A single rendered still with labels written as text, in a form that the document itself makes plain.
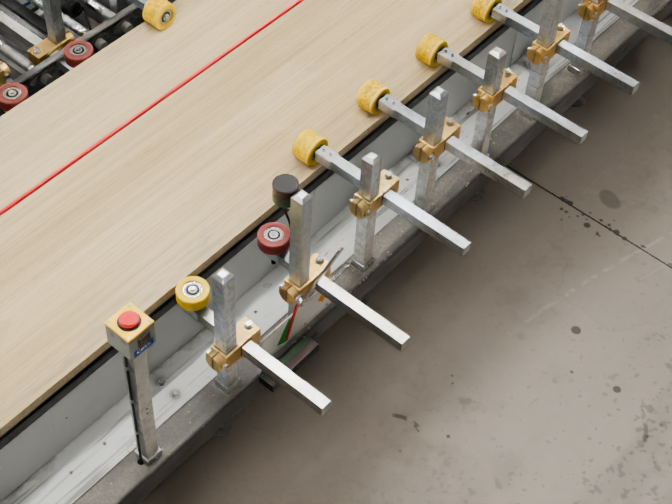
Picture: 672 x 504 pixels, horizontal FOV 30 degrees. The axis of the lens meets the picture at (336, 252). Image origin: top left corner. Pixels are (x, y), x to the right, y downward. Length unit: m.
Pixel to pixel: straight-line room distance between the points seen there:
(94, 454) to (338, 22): 1.39
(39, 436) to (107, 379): 0.21
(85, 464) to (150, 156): 0.79
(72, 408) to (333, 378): 1.13
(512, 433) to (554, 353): 0.33
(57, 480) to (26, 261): 0.51
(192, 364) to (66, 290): 0.39
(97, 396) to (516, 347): 1.51
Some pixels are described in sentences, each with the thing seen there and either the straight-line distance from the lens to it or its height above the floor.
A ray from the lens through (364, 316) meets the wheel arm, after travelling 2.94.
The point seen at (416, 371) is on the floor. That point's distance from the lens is 3.90.
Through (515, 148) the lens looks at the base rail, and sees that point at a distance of 3.61.
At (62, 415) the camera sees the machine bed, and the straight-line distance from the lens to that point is 2.96.
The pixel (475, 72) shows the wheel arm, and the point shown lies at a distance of 3.38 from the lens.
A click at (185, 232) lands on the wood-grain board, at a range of 3.04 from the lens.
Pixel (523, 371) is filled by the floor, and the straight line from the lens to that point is 3.95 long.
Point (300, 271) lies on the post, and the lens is 2.92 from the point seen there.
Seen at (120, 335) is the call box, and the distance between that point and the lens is 2.48.
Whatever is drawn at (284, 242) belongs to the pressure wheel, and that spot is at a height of 0.91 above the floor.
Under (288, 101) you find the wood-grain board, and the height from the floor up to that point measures 0.90.
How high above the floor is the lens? 3.23
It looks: 51 degrees down
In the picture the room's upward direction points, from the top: 4 degrees clockwise
